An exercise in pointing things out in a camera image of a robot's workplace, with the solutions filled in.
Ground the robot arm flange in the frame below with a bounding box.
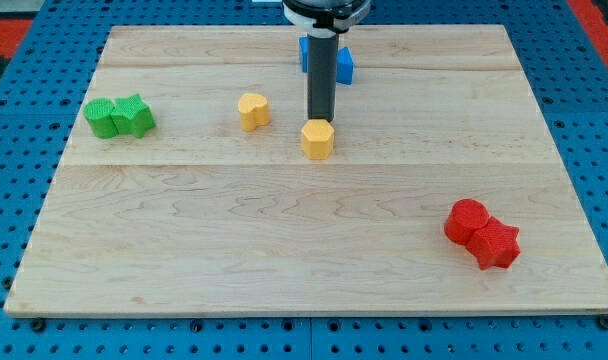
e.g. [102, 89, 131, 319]
[282, 0, 372, 38]

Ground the wooden board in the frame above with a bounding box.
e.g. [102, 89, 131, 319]
[5, 25, 608, 319]

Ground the yellow hexagon block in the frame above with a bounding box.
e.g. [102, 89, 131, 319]
[301, 119, 335, 160]

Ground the yellow heart block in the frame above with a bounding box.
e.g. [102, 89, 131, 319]
[238, 93, 271, 131]

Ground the blue block right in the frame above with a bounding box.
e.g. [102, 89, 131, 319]
[336, 47, 354, 85]

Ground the blue block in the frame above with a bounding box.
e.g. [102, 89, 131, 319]
[298, 37, 308, 73]
[336, 47, 354, 85]

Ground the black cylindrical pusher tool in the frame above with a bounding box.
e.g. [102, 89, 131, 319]
[307, 35, 339, 122]

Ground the blue block left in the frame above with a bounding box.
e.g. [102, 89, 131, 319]
[298, 37, 308, 73]

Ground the red cylinder block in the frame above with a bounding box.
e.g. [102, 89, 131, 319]
[443, 198, 490, 245]

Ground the green star block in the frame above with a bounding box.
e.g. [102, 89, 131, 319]
[111, 94, 156, 138]

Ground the red star block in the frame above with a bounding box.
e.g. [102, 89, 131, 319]
[466, 217, 521, 270]

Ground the green cylinder block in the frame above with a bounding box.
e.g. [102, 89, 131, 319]
[83, 98, 118, 139]

